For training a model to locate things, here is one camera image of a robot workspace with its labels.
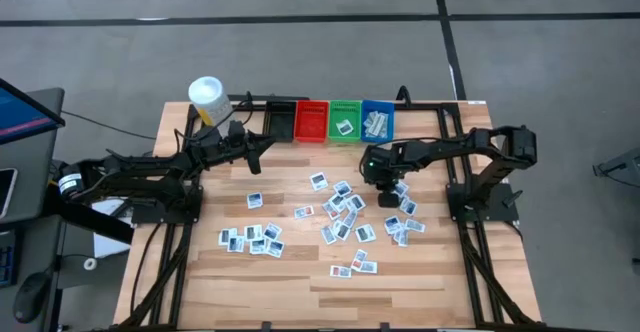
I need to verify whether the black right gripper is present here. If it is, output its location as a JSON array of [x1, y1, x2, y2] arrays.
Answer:
[[378, 145, 406, 209]]

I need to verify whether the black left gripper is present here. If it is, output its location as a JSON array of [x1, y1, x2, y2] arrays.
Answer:
[[222, 120, 263, 176]]

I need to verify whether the black plastic basket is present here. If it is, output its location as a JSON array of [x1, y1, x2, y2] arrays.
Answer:
[[263, 100, 298, 144]]

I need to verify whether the red plastic basket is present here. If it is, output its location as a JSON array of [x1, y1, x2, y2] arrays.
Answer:
[[293, 99, 330, 144]]

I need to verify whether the white wipes canister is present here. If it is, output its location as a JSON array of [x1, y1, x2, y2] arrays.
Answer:
[[187, 75, 240, 138]]

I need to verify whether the blue plastic basket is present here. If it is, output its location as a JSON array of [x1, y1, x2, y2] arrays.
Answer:
[[359, 98, 396, 144]]

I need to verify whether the green plastic basket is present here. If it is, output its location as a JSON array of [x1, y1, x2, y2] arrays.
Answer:
[[327, 99, 363, 144]]

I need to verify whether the white paper sheet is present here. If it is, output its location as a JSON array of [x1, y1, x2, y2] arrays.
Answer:
[[92, 196, 136, 259]]

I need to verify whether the black desk beam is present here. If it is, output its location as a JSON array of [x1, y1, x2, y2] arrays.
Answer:
[[42, 186, 135, 246]]

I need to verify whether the black stand leg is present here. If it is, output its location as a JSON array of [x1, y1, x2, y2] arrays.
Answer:
[[592, 145, 640, 186]]

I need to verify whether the computer monitor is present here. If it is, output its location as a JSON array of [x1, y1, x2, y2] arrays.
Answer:
[[0, 77, 67, 146]]

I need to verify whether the black computer mouse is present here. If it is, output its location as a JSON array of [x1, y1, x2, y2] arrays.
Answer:
[[12, 270, 53, 326]]

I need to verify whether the black keyboard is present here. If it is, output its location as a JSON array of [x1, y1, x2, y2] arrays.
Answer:
[[0, 229, 21, 289]]

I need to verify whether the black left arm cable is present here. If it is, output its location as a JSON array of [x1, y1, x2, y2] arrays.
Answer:
[[174, 99, 254, 146]]

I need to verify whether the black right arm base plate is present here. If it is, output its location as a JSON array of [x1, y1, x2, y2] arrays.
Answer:
[[446, 181, 520, 223]]

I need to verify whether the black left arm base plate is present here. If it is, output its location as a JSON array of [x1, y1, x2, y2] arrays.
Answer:
[[130, 184, 204, 225]]

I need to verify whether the black monitor cable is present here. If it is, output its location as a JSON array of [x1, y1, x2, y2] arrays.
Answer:
[[62, 109, 158, 141]]

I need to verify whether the black cable under table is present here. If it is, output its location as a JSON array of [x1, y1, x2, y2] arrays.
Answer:
[[128, 221, 164, 318]]

